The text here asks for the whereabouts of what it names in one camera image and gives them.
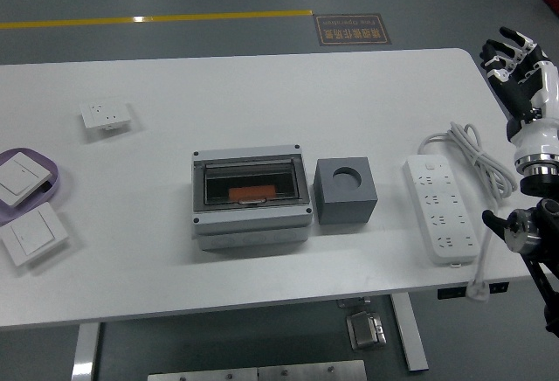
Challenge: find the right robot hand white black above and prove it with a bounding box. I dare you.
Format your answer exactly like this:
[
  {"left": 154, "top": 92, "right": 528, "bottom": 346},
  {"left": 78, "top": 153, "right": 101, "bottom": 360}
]
[{"left": 480, "top": 26, "right": 559, "bottom": 163}]

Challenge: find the orange cylinder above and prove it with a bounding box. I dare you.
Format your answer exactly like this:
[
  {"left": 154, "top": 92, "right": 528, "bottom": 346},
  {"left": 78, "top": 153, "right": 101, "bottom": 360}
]
[{"left": 228, "top": 185, "right": 277, "bottom": 202}]

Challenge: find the grey electrical box clear lid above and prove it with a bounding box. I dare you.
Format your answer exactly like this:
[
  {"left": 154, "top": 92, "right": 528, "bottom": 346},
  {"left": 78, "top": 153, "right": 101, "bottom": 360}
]
[{"left": 191, "top": 143, "right": 314, "bottom": 251}]

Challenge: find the grey cube with round hole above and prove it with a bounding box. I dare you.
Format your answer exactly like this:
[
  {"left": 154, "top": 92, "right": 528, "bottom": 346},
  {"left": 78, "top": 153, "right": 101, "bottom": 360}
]
[{"left": 314, "top": 156, "right": 379, "bottom": 225}]

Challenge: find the metal floor outlet box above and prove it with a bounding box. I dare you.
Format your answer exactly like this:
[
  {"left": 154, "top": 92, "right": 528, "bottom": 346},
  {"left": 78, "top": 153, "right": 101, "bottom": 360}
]
[{"left": 346, "top": 310, "right": 388, "bottom": 350}]

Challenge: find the black table control panel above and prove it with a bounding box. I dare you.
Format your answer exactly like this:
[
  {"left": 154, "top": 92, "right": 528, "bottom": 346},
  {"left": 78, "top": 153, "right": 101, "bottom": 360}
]
[{"left": 438, "top": 283, "right": 510, "bottom": 300}]

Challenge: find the brown floor sign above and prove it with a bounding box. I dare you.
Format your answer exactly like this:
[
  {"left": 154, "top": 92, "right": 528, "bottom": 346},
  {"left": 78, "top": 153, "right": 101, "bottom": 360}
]
[{"left": 314, "top": 13, "right": 393, "bottom": 46}]

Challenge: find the white table leg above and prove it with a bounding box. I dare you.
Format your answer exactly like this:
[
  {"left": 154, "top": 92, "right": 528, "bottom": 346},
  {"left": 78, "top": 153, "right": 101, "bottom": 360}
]
[
  {"left": 71, "top": 322, "right": 100, "bottom": 381},
  {"left": 390, "top": 294, "right": 429, "bottom": 372}
]

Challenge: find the yellow floor tape line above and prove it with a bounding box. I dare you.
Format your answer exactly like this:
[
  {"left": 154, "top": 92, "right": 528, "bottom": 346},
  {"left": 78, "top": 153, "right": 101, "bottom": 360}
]
[{"left": 0, "top": 9, "right": 314, "bottom": 31}]

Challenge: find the purple tray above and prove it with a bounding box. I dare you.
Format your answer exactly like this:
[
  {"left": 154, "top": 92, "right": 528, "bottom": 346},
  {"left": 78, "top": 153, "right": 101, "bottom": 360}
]
[{"left": 0, "top": 148, "right": 61, "bottom": 226}]

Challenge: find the white power cord with plug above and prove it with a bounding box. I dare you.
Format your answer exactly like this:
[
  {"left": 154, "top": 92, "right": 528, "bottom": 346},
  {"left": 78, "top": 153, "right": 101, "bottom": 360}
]
[{"left": 418, "top": 121, "right": 519, "bottom": 303}]

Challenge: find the metal table bracket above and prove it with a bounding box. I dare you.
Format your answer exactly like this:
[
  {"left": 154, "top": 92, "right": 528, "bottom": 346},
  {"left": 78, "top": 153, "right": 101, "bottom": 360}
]
[{"left": 336, "top": 296, "right": 372, "bottom": 308}]

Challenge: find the metal base plate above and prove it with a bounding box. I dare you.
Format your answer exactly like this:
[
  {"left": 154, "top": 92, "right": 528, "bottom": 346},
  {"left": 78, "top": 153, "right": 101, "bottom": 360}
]
[
  {"left": 257, "top": 359, "right": 368, "bottom": 381},
  {"left": 147, "top": 366, "right": 259, "bottom": 381}
]

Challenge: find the white wall socket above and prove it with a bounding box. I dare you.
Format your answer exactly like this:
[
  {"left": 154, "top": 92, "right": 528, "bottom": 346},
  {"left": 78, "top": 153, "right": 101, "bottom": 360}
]
[{"left": 79, "top": 100, "right": 132, "bottom": 132}]

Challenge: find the white wall switch panel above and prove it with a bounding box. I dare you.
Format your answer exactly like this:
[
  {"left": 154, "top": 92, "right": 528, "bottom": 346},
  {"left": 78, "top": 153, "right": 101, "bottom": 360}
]
[
  {"left": 0, "top": 151, "right": 52, "bottom": 208},
  {"left": 0, "top": 203, "right": 70, "bottom": 267}
]

